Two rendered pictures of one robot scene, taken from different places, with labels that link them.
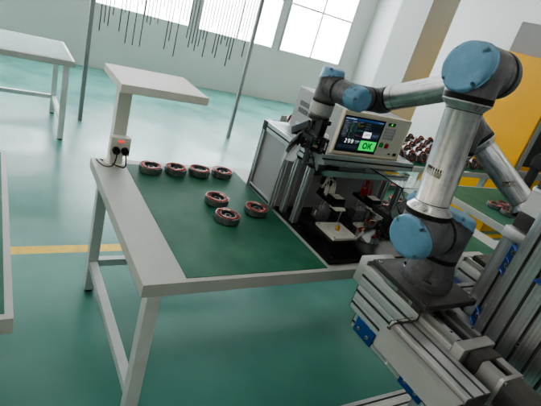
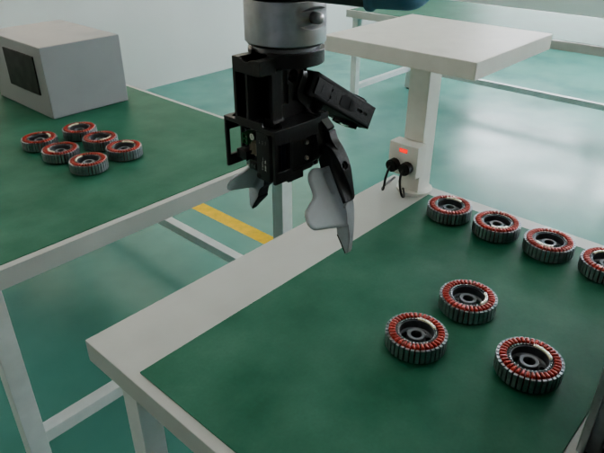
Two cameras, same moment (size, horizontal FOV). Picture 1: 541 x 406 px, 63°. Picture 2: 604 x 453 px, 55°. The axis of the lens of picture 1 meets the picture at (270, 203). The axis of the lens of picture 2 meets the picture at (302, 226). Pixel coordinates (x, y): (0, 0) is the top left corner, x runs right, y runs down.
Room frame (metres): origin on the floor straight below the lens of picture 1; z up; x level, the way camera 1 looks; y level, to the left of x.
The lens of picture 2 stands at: (1.35, -0.61, 1.47)
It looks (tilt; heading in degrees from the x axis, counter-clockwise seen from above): 30 degrees down; 78
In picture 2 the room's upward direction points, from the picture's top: straight up
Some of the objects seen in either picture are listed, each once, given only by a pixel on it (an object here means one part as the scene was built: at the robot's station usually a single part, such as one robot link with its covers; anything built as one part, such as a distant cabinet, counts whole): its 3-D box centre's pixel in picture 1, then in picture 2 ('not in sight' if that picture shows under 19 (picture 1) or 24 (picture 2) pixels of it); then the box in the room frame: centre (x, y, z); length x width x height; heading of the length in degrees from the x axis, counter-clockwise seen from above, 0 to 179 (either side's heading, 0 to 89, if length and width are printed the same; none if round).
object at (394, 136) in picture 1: (348, 122); not in sight; (2.24, -0.26, 1.22); 0.44 x 0.39 x 0.20; 126
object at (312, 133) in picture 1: (314, 133); (281, 111); (1.44, -0.07, 1.29); 0.09 x 0.08 x 0.12; 34
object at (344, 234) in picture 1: (336, 230); not in sight; (1.90, -0.34, 0.78); 0.15 x 0.15 x 0.01; 36
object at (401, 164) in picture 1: (338, 146); not in sight; (2.23, -0.25, 1.09); 0.68 x 0.44 x 0.05; 126
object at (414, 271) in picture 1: (431, 265); not in sight; (1.16, -0.50, 1.09); 0.15 x 0.15 x 0.10
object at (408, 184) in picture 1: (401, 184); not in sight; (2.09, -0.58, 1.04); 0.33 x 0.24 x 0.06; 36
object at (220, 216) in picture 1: (227, 216); (415, 337); (1.72, 0.16, 0.77); 0.11 x 0.11 x 0.04
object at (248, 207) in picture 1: (256, 209); (528, 364); (1.88, 0.06, 0.77); 0.11 x 0.11 x 0.04
